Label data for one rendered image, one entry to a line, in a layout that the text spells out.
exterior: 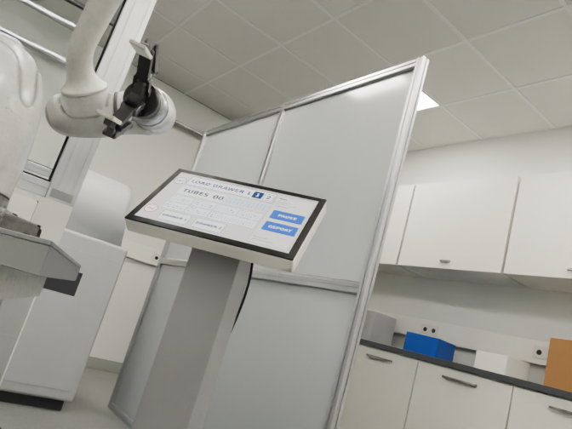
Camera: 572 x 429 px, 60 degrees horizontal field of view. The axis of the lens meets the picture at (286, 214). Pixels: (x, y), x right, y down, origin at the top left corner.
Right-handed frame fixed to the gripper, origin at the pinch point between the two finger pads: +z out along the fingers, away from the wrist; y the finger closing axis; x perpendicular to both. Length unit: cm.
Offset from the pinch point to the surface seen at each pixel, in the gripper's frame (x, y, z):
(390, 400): 169, -87, -212
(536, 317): 243, 0, -223
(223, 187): 22, -9, -67
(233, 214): 28, -15, -54
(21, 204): -24, -36, -48
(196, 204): 17, -18, -60
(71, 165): -19, -22, -56
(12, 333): -12, -68, -46
